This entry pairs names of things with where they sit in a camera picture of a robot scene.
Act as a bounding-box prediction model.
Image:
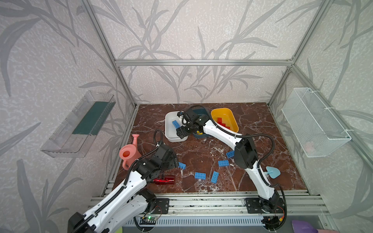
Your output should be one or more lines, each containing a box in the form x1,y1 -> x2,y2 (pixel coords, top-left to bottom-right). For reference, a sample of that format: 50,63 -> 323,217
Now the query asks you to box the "blue lego brick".
178,162 -> 186,170
211,171 -> 219,183
218,160 -> 230,167
226,151 -> 235,159
194,172 -> 207,180
172,120 -> 181,129

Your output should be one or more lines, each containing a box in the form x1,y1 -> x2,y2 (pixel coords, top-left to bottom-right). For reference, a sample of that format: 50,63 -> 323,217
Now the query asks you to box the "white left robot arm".
68,141 -> 178,233

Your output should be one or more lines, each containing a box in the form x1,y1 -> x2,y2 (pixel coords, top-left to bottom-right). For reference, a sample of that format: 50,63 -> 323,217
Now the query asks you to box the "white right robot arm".
176,109 -> 280,213

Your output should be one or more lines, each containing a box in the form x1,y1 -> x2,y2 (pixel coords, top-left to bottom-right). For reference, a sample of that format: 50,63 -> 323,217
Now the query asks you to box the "dark teal plastic bin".
193,107 -> 211,139

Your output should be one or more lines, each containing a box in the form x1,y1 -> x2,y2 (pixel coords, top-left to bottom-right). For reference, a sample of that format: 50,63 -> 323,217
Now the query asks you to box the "white plastic bin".
165,111 -> 188,143

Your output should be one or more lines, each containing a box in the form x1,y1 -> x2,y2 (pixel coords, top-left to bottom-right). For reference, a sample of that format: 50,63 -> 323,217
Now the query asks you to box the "pink watering can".
119,134 -> 142,170

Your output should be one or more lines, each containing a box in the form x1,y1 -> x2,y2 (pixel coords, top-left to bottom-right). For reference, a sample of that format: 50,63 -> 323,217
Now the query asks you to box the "yellow plastic bin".
211,108 -> 239,133

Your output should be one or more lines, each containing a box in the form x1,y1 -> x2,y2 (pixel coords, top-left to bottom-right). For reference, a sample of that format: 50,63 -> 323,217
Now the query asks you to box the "purple object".
291,220 -> 318,233

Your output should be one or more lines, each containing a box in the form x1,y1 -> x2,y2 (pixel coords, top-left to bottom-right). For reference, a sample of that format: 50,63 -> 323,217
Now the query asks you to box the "clear wall shelf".
40,91 -> 116,158

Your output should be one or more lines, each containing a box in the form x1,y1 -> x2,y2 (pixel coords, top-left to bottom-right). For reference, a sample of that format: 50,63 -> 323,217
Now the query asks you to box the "white wire basket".
282,87 -> 352,158

